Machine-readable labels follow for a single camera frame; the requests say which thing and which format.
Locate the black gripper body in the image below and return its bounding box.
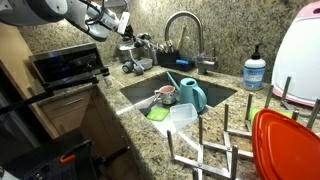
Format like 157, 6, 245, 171
122, 23, 135, 40

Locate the steel sink basin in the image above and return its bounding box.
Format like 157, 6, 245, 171
119, 70, 238, 138

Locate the black ladle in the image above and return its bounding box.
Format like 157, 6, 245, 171
134, 32, 153, 49

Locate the steel pot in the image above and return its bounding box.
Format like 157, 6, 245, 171
117, 43, 141, 64

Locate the perforated metal utensil holder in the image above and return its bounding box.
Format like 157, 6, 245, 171
146, 46, 159, 67

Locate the grey bowl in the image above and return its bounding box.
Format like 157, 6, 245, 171
138, 58, 154, 71

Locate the black utensil caddy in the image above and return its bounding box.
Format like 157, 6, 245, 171
155, 49, 196, 73

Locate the wooden spoon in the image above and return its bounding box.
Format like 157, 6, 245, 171
176, 26, 187, 51

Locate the small white cylinder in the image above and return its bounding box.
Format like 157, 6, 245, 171
101, 68, 114, 88

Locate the steel gooseneck faucet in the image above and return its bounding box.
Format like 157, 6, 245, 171
163, 10, 218, 76

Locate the pink patterned mug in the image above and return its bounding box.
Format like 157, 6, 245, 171
153, 85, 177, 106

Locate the grey spatula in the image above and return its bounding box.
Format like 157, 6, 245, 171
138, 94, 161, 117

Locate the teal watering can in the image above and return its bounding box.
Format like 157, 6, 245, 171
165, 71, 208, 114

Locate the clear plastic container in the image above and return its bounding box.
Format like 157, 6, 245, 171
169, 102, 198, 131

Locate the wooden drawer cabinet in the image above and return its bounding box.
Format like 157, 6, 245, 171
38, 84, 131, 161

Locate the wooden side panel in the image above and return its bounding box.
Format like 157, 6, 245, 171
0, 23, 60, 139

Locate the blue label soap bottle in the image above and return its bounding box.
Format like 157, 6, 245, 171
242, 43, 267, 92

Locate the metal peg dish rack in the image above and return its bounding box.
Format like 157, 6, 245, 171
165, 75, 320, 180

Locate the white pink-rimmed cutting board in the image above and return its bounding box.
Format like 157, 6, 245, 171
271, 0, 320, 108

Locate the orange plastic lid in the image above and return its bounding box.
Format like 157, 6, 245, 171
251, 108, 320, 180

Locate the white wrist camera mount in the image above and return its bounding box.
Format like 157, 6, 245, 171
116, 11, 131, 36

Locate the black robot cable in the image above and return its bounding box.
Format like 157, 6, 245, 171
78, 0, 109, 27

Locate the black case orange handle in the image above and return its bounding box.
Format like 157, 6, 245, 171
0, 128, 98, 180

